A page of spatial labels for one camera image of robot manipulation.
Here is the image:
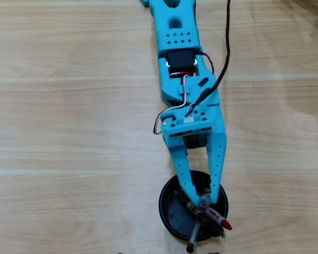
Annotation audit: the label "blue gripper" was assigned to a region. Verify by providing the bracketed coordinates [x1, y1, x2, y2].
[160, 104, 228, 206]

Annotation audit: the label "clear pen with grey grip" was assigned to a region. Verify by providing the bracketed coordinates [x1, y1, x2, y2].
[198, 187, 211, 208]

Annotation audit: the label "black pen with clip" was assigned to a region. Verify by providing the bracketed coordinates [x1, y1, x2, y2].
[174, 189, 226, 238]

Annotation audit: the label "red retractable pen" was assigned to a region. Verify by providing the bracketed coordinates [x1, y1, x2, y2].
[205, 207, 233, 231]

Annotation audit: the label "black round pen holder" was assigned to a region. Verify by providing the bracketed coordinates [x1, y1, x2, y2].
[158, 170, 229, 242]

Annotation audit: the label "clear pen with black cap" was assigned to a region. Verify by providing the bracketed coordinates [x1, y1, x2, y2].
[186, 221, 201, 253]

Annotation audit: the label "blue wrist camera box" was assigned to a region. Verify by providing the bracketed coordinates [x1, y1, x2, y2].
[168, 111, 213, 140]

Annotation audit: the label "red white black servo wires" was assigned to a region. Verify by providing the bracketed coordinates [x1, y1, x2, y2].
[152, 52, 216, 137]

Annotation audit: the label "black camera cable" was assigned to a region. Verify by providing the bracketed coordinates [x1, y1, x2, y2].
[195, 0, 232, 107]

